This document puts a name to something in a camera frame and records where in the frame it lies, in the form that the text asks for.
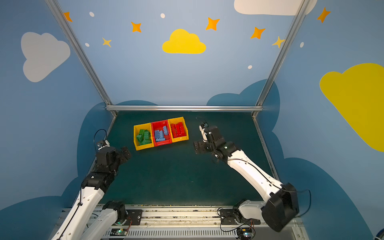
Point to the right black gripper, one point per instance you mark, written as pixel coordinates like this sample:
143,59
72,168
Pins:
202,145

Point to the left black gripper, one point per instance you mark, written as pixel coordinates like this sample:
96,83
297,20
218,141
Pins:
122,154

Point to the green lego brick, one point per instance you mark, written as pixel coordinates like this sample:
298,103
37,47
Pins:
146,141
145,134
139,137

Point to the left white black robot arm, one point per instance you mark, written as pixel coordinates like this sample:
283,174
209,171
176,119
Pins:
93,189

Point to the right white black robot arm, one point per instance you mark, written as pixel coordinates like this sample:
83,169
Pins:
281,201

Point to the right yellow plastic bin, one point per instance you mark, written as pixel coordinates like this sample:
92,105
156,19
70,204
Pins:
175,121

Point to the yellow plastic bin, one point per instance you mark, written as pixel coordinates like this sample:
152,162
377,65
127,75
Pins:
148,127
175,121

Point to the left yellow plastic bin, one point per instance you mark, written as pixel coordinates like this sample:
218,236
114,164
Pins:
148,127

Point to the red plastic bin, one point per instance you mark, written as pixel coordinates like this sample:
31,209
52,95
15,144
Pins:
159,126

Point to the left green circuit board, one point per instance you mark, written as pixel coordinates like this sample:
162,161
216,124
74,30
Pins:
118,232

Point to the green circuit board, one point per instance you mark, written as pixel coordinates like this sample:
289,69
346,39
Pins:
245,233
118,232

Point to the right green circuit board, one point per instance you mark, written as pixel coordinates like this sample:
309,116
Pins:
245,233

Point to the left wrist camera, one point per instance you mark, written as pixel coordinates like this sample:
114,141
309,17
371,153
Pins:
102,144

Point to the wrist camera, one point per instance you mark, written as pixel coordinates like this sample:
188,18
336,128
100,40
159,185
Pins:
202,128
102,144

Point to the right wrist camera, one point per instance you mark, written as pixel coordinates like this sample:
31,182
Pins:
202,128

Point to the aluminium frame back bar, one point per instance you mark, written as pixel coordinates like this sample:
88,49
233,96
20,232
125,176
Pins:
135,108

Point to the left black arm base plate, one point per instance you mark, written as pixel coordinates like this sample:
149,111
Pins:
133,217

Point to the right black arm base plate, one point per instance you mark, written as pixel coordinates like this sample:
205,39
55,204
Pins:
234,217

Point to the aluminium frame left post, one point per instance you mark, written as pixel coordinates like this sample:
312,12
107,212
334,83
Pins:
58,13

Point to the aluminium frame post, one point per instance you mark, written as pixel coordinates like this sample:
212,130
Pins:
292,32
58,13

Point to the aluminium frame right post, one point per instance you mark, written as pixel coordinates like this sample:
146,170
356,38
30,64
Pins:
292,32

